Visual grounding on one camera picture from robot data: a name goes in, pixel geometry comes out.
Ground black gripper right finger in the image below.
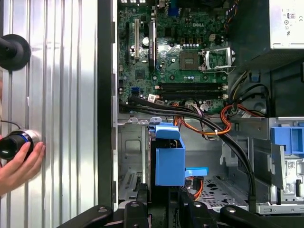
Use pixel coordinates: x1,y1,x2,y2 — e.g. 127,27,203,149
179,189,281,228

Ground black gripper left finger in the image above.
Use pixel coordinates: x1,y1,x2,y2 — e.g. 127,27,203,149
57,184,150,228

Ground orange disk power wire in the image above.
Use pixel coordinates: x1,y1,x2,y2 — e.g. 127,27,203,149
190,178,205,201

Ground blue disk wire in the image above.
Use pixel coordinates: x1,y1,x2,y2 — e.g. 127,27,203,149
185,167,209,178

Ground hard disk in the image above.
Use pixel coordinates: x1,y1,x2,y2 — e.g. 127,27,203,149
146,122,187,207

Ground round black tool blue ring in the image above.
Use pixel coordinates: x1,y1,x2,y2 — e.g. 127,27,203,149
0,129,42,161

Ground metal disk bay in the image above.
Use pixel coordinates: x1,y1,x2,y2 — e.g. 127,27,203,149
117,118,252,207

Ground person's hand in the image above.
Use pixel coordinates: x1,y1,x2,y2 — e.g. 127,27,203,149
0,134,46,198

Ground tall metal drive cage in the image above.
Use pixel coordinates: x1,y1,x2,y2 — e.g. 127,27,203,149
247,117,304,216

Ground blue drive bay latch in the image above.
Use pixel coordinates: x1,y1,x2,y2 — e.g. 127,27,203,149
270,126,304,155

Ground black RAM slot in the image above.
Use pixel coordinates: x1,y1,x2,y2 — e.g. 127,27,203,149
154,82,229,93
155,92,229,101

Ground black PC case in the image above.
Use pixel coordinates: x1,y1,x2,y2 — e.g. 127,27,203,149
97,0,304,228

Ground green motherboard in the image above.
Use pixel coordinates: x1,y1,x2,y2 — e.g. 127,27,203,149
117,0,230,114

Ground CPU socket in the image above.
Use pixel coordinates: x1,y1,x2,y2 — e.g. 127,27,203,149
178,50,200,71

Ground metal socket cover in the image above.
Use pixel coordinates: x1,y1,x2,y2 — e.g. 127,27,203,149
204,47,235,72

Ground white expansion slot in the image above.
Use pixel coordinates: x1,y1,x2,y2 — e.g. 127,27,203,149
133,18,140,60

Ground black round knob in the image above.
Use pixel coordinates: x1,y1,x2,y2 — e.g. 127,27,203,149
0,34,31,71

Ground grey power supply unit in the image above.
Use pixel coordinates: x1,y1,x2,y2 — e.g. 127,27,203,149
228,0,304,74

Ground orange wire bundle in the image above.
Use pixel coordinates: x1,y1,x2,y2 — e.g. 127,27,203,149
172,102,264,142

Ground black cable bundle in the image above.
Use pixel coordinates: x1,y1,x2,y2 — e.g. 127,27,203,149
118,95,257,207

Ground yellow power wires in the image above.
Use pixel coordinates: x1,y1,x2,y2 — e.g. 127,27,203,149
229,70,252,100

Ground wire locking lever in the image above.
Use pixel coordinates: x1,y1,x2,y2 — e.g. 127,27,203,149
201,66,236,75

